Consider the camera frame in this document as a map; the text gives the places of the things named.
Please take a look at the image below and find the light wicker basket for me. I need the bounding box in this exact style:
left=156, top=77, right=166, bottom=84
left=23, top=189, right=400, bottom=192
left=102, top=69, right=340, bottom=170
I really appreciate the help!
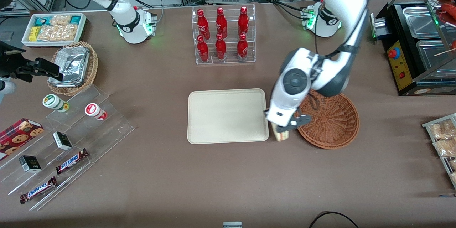
left=47, top=41, right=98, bottom=96

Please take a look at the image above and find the brown wicker basket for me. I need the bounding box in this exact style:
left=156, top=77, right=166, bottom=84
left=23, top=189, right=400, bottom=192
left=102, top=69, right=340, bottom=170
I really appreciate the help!
left=295, top=91, right=360, bottom=149

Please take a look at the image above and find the steel food pan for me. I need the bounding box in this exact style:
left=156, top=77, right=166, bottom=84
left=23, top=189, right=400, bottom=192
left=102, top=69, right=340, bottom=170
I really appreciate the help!
left=416, top=39, right=456, bottom=72
left=403, top=6, right=441, bottom=40

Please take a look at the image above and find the black food warmer appliance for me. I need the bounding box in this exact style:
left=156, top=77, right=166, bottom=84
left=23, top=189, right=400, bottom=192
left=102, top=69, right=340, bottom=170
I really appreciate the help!
left=370, top=0, right=456, bottom=97

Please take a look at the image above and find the black floor cable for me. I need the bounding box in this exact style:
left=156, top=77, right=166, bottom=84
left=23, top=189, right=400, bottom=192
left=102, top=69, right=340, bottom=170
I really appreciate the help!
left=308, top=211, right=358, bottom=228

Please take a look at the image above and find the white base connector box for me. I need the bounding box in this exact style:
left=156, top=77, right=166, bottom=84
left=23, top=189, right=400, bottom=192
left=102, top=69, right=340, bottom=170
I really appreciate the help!
left=300, top=5, right=316, bottom=29
left=142, top=11, right=158, bottom=36

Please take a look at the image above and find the red lid yogurt cup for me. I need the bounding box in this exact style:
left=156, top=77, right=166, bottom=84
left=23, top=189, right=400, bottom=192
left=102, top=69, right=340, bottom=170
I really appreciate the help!
left=84, top=103, right=107, bottom=121

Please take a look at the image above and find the grey wire rack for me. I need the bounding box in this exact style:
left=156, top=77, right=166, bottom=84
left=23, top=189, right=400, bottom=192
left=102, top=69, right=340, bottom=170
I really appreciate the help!
left=422, top=113, right=456, bottom=189

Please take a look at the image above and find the clear rice cracker bag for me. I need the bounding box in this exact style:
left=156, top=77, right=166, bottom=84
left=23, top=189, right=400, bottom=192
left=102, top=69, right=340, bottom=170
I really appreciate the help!
left=37, top=25, right=79, bottom=42
left=50, top=15, right=72, bottom=26

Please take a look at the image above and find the clear acrylic stepped shelf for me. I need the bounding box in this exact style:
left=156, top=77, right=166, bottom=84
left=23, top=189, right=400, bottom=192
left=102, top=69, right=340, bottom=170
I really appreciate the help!
left=0, top=85, right=135, bottom=211

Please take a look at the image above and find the white snack bin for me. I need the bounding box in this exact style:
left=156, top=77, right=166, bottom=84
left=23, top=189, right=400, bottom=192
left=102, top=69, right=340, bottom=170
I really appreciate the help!
left=21, top=13, right=87, bottom=48

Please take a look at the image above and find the small black carton box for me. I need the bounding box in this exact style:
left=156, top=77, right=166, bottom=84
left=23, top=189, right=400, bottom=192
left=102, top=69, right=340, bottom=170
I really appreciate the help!
left=19, top=155, right=42, bottom=173
left=53, top=131, right=73, bottom=150

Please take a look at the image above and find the cream plastic tray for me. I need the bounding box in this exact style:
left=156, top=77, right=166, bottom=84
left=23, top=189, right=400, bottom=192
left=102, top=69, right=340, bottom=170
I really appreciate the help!
left=188, top=88, right=269, bottom=145

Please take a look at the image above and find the red cola bottle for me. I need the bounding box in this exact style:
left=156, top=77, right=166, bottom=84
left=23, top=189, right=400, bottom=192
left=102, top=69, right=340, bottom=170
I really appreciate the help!
left=197, top=9, right=211, bottom=40
left=216, top=7, right=228, bottom=39
left=215, top=33, right=227, bottom=60
left=197, top=35, right=210, bottom=62
left=238, top=6, right=249, bottom=37
left=237, top=34, right=248, bottom=61

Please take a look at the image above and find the green sunflower lid cup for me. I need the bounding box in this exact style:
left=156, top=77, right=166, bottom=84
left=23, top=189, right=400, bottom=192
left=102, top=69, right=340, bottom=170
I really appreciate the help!
left=42, top=94, right=70, bottom=113

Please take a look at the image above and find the Snickers chocolate bar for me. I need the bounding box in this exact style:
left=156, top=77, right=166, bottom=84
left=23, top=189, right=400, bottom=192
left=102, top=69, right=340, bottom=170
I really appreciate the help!
left=20, top=176, right=57, bottom=204
left=55, top=149, right=89, bottom=175

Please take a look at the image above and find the clear acrylic bottle rack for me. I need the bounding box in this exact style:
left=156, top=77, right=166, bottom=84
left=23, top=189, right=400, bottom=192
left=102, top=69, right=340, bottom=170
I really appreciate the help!
left=192, top=4, right=256, bottom=65

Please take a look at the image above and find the sandwich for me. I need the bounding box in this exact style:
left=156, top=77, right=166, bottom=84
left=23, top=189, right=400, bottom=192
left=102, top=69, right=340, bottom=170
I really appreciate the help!
left=273, top=124, right=291, bottom=142

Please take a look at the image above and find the aluminium foil container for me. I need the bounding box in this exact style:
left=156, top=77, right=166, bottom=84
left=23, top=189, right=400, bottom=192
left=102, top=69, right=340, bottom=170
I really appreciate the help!
left=53, top=46, right=89, bottom=87

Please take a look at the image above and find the red plaid cookie box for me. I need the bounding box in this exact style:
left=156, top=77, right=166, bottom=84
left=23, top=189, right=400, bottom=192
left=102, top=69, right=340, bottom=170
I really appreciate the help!
left=0, top=118, right=44, bottom=161

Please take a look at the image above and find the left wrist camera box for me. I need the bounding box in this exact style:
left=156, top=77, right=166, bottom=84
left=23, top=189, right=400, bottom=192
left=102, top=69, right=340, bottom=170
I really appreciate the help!
left=290, top=114, right=312, bottom=129

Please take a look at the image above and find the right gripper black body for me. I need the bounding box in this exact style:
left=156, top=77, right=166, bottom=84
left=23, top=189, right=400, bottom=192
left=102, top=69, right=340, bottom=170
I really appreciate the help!
left=0, top=54, right=37, bottom=79

